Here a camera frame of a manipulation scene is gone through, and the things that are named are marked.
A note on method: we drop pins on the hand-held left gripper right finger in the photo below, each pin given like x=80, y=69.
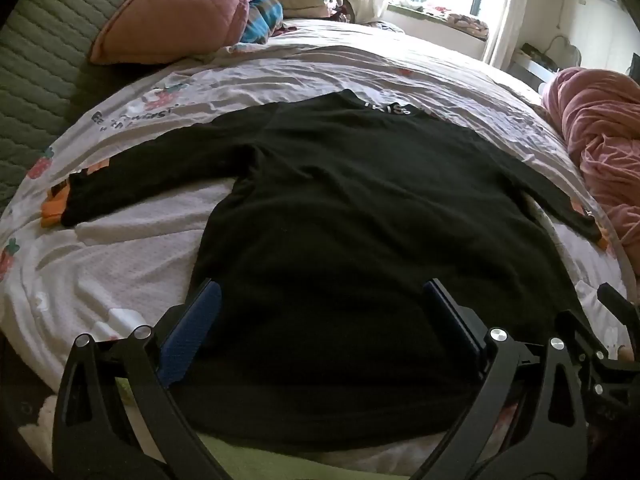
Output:
x=450, y=312

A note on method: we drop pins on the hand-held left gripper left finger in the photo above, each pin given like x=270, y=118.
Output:
x=192, y=330

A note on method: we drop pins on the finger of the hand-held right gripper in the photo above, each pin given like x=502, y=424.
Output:
x=620, y=302
x=582, y=335

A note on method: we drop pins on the black sweater with orange print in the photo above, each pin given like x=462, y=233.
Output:
x=325, y=240

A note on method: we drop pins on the dark crumpled clothes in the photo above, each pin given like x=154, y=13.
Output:
x=387, y=26

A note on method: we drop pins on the printed white bed sheet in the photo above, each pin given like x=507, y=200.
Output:
x=125, y=280

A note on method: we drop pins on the light green cloth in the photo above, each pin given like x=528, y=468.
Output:
x=280, y=460

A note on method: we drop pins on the pink blanket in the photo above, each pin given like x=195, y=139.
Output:
x=600, y=145

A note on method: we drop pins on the white side table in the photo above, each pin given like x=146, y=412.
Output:
x=537, y=67

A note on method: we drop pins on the patterned folded cloth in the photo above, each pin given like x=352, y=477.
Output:
x=465, y=24

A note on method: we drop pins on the green windowsill mat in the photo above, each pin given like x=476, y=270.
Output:
x=405, y=10

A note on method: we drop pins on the grey quilted headboard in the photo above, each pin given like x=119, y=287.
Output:
x=45, y=60

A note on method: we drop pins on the pink quilted pillow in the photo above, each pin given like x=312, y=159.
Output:
x=170, y=15

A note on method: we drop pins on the blue plaid cloth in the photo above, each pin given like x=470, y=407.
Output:
x=262, y=17

